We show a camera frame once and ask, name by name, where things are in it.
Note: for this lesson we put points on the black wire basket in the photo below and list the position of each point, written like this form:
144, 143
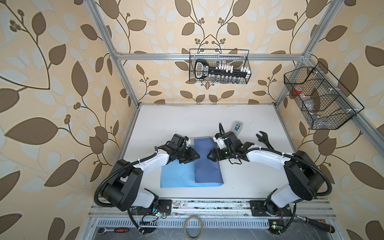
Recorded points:
237, 58
326, 103

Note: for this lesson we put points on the grey tape dispenser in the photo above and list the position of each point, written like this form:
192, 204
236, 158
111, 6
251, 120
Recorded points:
238, 127

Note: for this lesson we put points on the ratchet wrench red handle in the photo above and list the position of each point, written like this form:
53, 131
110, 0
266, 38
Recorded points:
103, 230

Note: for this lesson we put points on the black socket set holder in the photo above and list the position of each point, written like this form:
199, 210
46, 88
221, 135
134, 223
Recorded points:
202, 70

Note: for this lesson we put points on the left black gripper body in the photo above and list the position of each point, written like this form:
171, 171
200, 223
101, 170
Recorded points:
182, 155

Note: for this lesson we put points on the right black wire basket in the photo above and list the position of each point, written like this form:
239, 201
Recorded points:
326, 103

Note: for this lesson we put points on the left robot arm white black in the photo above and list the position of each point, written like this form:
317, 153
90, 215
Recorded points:
121, 189

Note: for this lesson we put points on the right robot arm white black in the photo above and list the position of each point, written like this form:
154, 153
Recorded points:
305, 180

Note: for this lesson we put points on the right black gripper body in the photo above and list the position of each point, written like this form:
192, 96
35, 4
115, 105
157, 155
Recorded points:
225, 153

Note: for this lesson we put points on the black adjustable wrench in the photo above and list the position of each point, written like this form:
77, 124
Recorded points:
263, 138

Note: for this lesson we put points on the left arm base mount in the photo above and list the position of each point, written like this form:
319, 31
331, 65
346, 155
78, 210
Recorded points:
159, 208

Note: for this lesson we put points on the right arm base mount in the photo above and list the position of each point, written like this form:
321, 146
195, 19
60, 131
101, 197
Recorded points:
261, 208

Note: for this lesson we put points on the clear tape roll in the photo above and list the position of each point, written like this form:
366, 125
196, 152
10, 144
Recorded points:
193, 222

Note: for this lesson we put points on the back black wire basket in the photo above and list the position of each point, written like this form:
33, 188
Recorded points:
237, 58

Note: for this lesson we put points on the aluminium mounting rail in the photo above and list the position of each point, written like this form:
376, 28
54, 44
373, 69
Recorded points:
240, 208

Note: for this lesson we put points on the orange black screwdriver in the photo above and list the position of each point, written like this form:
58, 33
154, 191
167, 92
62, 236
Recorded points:
318, 224

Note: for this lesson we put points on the light blue wrapping paper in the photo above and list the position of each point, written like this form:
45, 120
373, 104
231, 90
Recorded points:
197, 174

